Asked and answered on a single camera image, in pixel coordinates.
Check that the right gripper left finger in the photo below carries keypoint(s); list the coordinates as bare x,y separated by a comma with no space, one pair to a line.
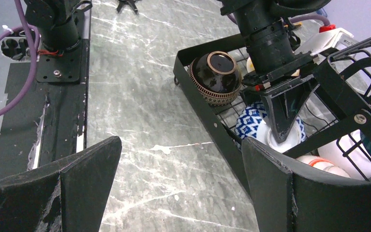
67,195

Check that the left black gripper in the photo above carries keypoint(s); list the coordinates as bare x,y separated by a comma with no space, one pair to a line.
283,87

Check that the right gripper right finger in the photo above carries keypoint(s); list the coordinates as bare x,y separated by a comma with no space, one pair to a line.
290,196

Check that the red geometric pattern bowl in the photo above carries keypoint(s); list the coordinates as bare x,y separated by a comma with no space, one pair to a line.
252,122

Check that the orange zigzag bowl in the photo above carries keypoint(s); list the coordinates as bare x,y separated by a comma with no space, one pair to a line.
323,164

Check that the black wire dish rack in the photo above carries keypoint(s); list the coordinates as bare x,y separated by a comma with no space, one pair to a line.
351,110

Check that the black blue banded bowl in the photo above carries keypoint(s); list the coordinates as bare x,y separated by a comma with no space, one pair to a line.
217,77

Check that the yellow sun pattern bowl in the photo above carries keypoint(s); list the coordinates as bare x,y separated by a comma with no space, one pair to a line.
249,65

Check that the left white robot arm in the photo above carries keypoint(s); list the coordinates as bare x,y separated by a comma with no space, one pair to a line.
261,23

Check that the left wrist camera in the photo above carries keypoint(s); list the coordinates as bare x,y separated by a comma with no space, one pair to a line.
329,41

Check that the yellow handled pliers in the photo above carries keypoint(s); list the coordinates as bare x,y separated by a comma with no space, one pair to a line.
292,26

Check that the black handled pliers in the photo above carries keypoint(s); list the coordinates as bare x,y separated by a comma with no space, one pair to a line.
130,3

